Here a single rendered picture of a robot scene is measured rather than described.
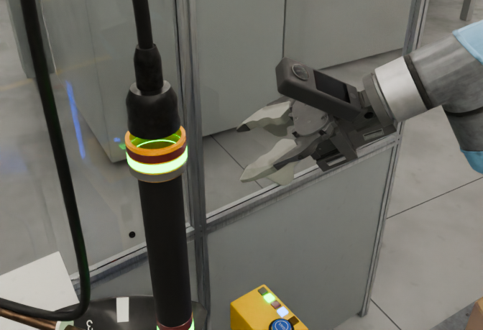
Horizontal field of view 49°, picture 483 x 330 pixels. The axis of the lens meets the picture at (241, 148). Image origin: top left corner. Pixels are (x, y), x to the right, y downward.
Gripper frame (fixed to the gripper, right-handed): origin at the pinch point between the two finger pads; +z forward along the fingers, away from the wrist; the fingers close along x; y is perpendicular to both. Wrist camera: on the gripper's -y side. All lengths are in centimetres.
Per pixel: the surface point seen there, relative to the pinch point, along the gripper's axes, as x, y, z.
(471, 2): 438, 364, -92
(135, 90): -22.6, -30.6, -9.4
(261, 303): 5, 51, 26
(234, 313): 3, 49, 32
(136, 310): -16.3, 4.1, 20.5
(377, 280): 77, 198, 37
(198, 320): -17.9, 9.1, 13.6
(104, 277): 21, 42, 67
